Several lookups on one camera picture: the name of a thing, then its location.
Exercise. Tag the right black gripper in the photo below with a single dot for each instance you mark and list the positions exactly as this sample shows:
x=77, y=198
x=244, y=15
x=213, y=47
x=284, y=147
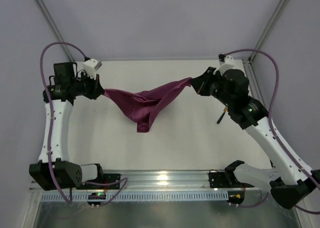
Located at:
x=202, y=81

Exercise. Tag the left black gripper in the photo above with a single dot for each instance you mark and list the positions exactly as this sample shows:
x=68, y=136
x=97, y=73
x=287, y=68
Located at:
x=94, y=87

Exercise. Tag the purple satin napkin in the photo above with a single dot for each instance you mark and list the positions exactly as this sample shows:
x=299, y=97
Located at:
x=143, y=107

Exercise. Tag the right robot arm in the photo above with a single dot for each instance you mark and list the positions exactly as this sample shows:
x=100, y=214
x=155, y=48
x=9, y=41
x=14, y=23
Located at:
x=291, y=180

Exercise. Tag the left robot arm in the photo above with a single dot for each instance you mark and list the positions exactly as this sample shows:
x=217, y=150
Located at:
x=54, y=166

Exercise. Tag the left controller board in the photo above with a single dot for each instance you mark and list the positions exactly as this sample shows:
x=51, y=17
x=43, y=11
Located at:
x=95, y=199

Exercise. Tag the controller board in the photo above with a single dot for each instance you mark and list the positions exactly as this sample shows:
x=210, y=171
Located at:
x=95, y=199
x=235, y=197

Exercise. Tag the right controller board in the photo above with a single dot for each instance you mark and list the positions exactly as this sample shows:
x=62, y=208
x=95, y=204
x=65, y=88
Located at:
x=235, y=197

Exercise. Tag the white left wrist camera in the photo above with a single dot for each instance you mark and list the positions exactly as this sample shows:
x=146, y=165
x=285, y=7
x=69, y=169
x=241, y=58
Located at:
x=91, y=66

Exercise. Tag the black handled gold knife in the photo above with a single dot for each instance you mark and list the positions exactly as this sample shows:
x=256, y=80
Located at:
x=222, y=115

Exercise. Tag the right aluminium rail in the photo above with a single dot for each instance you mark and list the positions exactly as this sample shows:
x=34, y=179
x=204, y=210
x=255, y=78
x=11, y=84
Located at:
x=254, y=86

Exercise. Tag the aluminium rail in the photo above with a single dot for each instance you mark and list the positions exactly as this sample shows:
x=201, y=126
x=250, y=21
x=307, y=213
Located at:
x=141, y=179
x=254, y=86

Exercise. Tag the left frame post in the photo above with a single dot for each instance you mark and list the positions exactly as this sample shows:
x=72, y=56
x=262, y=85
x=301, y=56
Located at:
x=49, y=20

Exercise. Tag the frame post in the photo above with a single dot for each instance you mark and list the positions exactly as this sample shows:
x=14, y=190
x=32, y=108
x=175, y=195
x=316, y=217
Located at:
x=49, y=20
x=271, y=23

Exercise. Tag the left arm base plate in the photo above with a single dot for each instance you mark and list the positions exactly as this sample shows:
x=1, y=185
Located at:
x=106, y=179

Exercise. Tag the front aluminium rail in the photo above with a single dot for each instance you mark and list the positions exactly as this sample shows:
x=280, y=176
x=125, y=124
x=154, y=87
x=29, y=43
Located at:
x=141, y=179

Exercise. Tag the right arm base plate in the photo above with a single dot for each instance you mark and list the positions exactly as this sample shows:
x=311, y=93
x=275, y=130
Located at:
x=222, y=179

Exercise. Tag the slotted cable duct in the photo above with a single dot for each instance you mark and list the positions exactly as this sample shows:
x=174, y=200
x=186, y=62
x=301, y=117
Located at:
x=144, y=196

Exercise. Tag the right frame post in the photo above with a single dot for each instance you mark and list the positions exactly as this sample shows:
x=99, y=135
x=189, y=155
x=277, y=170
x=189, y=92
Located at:
x=271, y=23

